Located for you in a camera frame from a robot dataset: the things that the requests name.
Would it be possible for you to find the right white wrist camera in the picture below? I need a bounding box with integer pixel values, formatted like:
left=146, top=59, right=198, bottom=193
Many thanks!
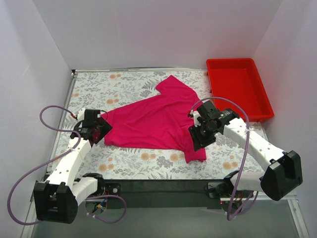
left=188, top=110, right=201, bottom=126

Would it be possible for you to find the magenta t shirt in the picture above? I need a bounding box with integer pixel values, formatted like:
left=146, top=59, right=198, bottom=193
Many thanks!
left=102, top=75, right=207, bottom=163

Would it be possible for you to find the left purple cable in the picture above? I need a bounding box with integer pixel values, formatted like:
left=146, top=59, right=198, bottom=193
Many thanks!
left=6, top=105, right=127, bottom=225

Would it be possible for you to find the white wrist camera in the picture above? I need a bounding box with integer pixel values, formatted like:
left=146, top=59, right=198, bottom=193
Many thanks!
left=188, top=110, right=201, bottom=126
left=75, top=108, right=86, bottom=121

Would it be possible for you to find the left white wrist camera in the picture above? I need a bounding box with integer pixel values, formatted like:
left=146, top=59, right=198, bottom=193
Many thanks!
left=75, top=108, right=86, bottom=121

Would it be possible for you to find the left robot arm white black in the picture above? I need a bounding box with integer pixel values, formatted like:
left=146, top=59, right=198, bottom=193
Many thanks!
left=33, top=108, right=112, bottom=224

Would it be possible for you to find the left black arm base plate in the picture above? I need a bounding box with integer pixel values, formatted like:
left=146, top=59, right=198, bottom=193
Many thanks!
left=100, top=183, right=121, bottom=196

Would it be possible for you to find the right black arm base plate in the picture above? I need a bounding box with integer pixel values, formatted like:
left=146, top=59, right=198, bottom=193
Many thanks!
left=204, top=181, right=234, bottom=198

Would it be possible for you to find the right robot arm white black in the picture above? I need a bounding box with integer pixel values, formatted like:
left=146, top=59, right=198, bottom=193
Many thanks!
left=188, top=101, right=303, bottom=201

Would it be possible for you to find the red plastic bin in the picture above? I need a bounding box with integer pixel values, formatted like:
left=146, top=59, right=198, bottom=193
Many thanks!
left=206, top=58, right=274, bottom=122

